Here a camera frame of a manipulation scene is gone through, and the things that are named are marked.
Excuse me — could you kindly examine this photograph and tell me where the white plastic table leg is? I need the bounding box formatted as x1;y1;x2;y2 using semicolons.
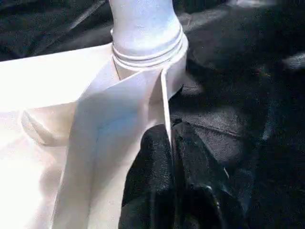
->
110;0;188;69

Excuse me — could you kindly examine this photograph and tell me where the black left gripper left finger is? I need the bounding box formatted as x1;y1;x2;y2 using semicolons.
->
121;124;177;229

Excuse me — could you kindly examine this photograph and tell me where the white plastic table top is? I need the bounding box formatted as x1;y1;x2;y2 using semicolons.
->
0;42;189;229

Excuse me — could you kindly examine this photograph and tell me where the black plastic mat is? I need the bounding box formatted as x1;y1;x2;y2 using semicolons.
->
0;0;305;229

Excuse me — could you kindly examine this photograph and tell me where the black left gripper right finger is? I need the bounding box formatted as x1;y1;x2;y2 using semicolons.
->
171;118;249;229

